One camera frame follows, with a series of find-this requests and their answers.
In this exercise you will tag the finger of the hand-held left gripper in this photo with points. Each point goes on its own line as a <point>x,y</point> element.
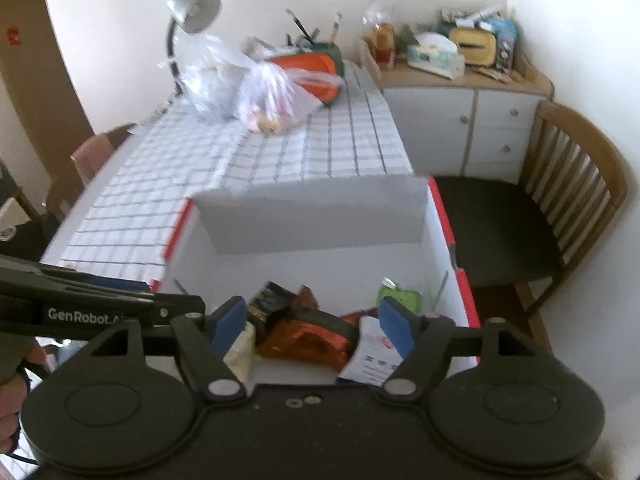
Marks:
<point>125,285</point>
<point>180,307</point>

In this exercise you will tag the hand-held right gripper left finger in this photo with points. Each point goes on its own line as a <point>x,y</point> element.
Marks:
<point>229,327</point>

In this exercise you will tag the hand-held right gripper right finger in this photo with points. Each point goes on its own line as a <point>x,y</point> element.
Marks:
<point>395,330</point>

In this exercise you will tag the cream snack packet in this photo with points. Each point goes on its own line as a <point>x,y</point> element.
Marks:
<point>240,355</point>

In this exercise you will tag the green snack packet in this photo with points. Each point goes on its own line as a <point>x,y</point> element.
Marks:
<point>410,297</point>

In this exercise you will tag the white snack packet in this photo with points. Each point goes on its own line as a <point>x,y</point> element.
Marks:
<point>367,360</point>

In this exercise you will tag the black snack packet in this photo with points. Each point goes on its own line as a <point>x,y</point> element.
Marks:
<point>267,307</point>

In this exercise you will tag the orange-brown snack packet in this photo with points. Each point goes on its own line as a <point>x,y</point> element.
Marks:
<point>310,335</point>

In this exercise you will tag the white cardboard box red trim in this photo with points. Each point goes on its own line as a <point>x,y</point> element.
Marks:
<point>310,220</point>

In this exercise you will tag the person's left hand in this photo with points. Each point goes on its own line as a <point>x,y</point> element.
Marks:
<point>10,410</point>

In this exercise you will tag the white checked tablecloth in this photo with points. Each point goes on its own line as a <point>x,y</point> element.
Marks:
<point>150,195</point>

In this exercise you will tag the wooden chair black seat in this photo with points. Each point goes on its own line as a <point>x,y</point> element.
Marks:
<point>500,230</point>

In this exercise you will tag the brown door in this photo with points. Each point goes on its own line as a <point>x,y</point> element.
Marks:
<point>35,110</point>

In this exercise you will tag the white cabinet wooden top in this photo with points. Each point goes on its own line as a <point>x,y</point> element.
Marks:
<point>435,125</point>

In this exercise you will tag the large clear plastic bag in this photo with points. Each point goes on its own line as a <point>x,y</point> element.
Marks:
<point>210,80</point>

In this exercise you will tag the pink plastic bag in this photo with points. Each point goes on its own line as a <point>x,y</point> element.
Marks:
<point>272,100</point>

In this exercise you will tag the orange green container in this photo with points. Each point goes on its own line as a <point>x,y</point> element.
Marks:
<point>312,67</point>

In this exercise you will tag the red door ornament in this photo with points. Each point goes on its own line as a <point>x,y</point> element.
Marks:
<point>12,35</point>

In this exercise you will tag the green white tissue box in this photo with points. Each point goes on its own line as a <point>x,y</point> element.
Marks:
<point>435,55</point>

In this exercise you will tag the silver desk lamp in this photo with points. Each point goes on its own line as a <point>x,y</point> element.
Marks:
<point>192,7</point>

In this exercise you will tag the amber bottle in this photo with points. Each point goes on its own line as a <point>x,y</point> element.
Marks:
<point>384,40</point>

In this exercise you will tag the yellow tissue holder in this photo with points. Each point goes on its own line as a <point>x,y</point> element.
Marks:
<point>472,45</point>

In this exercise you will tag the paint brush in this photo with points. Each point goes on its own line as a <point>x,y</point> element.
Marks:
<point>299,25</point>
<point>336,27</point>

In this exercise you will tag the white tube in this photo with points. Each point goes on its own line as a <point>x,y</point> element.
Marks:
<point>477,12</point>

